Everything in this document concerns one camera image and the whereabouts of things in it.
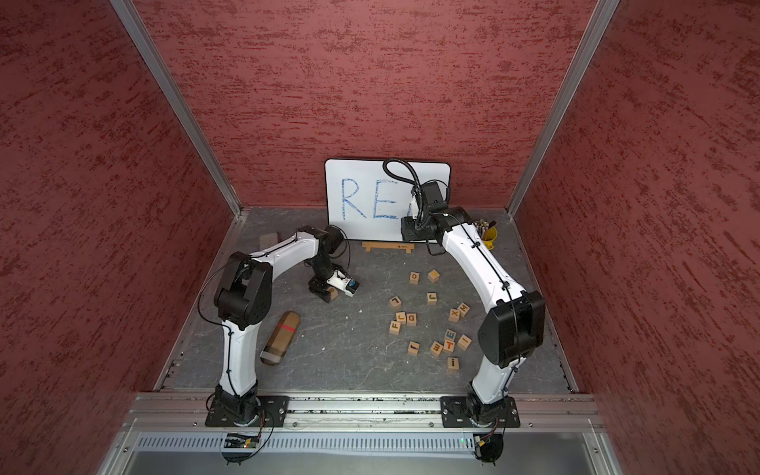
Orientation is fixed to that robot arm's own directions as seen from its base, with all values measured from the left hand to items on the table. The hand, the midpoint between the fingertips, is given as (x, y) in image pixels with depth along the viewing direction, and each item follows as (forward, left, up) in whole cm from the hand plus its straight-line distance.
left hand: (329, 290), depth 95 cm
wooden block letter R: (-2, -2, +1) cm, 3 cm away
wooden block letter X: (-9, -40, 0) cm, 41 cm away
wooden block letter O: (+4, -29, +1) cm, 29 cm away
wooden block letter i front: (-23, -38, +1) cm, 44 cm away
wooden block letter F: (-13, -22, 0) cm, 25 cm away
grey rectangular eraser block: (+20, +25, +1) cm, 32 cm away
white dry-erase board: (+24, -11, +16) cm, 31 cm away
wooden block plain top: (+5, -35, +1) cm, 35 cm away
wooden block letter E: (-15, -38, +1) cm, 41 cm away
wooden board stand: (+17, -12, +1) cm, 22 cm away
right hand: (+8, -26, +20) cm, 34 cm away
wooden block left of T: (-19, -34, 0) cm, 39 cm away
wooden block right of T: (-17, -42, +1) cm, 45 cm away
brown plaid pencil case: (-16, +12, 0) cm, 20 cm away
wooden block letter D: (-10, -27, +1) cm, 29 cm away
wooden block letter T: (-18, -37, +1) cm, 41 cm away
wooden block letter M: (-7, -43, +1) cm, 44 cm away
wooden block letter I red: (-19, -27, 0) cm, 33 cm away
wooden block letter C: (-9, -24, 0) cm, 25 cm away
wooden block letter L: (-4, -22, 0) cm, 23 cm away
